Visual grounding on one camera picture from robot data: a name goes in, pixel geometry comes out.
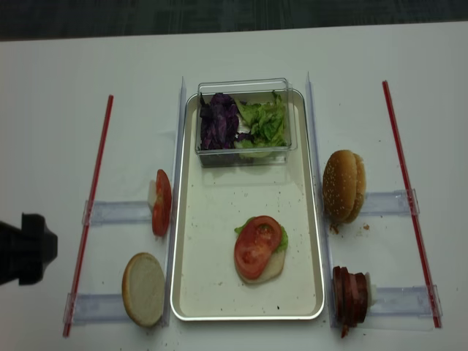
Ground bottom bun on tray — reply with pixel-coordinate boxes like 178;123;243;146
235;251;286;284

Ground white tomato stopper block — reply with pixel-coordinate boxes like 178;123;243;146
147;180;157;211

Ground white patty stopper block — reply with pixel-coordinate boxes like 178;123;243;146
365;272;377;310

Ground standing tomato slices stack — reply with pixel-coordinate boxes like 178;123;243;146
152;169;172;237

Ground clear rail lower right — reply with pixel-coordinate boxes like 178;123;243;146
366;284;443;318

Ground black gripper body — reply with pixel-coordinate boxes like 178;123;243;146
1;214;58;285

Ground red strip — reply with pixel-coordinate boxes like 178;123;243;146
62;94;114;339
382;80;442;328

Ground green lettuce in container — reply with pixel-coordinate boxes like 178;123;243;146
234;91;287;148

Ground clear rail lower left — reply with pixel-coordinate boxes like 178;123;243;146
63;293;129;325

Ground right red strip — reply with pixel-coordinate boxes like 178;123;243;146
382;80;442;328

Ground bun half standing left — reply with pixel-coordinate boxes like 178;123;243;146
121;252;165;328

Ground clear rail upper right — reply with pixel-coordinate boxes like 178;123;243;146
360;189;420;216

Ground sesame burger buns stack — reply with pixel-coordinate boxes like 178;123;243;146
322;150;366;224

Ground left red strip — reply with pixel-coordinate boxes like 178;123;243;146
62;94;114;339

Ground clear rail upper left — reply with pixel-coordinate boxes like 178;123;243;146
82;200;152;226

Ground green lettuce leaf on bun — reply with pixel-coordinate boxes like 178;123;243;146
234;216;288;253

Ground clear rail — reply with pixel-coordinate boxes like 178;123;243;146
82;200;152;226
360;189;420;216
366;284;443;318
63;293;129;325

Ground white metal tray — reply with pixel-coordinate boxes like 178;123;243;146
170;91;325;321

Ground purple cabbage leaves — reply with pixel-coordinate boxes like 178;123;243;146
200;93;239;150

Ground meat patty slices stack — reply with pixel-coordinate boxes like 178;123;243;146
333;266;371;327

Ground clear plastic container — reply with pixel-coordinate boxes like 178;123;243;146
195;78;297;167

